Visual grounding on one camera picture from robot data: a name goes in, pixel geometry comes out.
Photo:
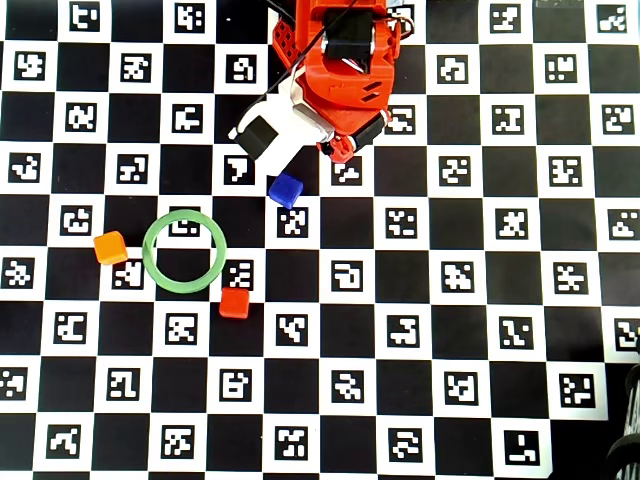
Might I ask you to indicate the red gripper body, black servo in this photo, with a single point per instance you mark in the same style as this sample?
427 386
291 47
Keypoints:
366 137

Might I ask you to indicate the blue cube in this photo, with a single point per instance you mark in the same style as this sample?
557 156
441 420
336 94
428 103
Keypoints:
286 190

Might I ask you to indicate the red cube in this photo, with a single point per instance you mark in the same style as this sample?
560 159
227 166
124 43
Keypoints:
234 302

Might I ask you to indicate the orange cube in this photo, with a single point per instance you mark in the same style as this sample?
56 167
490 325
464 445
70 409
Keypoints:
110 247

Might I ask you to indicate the black white marker checkerboard mat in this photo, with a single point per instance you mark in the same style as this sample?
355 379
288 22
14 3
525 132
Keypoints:
450 325

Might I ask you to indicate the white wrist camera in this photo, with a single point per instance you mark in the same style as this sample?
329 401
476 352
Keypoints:
285 140

